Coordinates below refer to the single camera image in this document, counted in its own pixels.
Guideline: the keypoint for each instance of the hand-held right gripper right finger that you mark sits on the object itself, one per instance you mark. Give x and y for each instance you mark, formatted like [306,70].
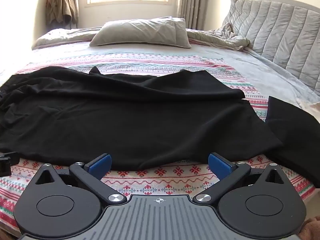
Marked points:
[220,166]

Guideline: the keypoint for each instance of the grey quilted headboard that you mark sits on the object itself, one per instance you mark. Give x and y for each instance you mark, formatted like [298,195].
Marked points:
[280,27]

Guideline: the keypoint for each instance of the rumpled grey duvet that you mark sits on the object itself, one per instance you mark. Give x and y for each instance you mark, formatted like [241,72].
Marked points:
[215,37]

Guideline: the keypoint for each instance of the grey pillow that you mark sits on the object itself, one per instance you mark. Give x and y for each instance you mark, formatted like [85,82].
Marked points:
[140,31]

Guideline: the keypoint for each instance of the brown fuzzy cloth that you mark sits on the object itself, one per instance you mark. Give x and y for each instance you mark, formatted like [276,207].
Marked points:
[313,230]

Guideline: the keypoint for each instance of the hanging olive jacket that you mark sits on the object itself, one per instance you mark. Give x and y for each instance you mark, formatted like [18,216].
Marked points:
[61,3]

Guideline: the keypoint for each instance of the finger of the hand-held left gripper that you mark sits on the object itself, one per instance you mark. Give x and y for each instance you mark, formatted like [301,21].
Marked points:
[6,163]

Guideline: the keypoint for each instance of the folded black cloth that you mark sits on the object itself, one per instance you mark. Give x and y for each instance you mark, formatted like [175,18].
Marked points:
[292,140]

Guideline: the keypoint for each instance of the grey patterned curtain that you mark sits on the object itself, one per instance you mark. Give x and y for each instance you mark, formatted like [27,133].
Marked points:
[195,2]

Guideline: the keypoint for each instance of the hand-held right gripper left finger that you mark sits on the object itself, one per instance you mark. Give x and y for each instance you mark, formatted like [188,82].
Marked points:
[102,165]

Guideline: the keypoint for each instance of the patterned knit blanket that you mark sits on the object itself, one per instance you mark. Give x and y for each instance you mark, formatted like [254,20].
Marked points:
[155,57]

